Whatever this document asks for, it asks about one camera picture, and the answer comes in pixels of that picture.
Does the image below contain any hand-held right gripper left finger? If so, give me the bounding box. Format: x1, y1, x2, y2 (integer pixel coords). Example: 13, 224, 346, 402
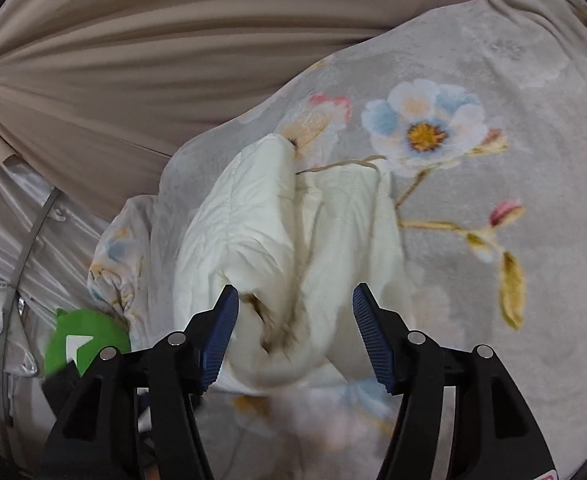
44, 285, 240, 480

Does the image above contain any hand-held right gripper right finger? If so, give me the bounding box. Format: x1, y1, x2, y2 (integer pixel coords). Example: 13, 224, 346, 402
352, 283, 557, 480

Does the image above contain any cream white garment with drawstring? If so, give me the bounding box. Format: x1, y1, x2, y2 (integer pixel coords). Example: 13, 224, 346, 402
174, 134, 417, 393

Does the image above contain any white floral crumpled sheet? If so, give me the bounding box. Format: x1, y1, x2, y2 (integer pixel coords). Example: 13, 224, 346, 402
88, 195, 160, 333

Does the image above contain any grey floral blanket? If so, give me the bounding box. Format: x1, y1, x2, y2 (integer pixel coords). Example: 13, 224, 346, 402
151, 0, 587, 480

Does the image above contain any white satin cloth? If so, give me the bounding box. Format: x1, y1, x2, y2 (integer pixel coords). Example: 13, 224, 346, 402
0, 135, 139, 411

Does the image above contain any beige pleated curtain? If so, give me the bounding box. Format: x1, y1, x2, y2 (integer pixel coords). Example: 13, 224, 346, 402
0, 0, 524, 221

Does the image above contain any grey curved strap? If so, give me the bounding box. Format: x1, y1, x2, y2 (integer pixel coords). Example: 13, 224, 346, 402
0, 187, 64, 426

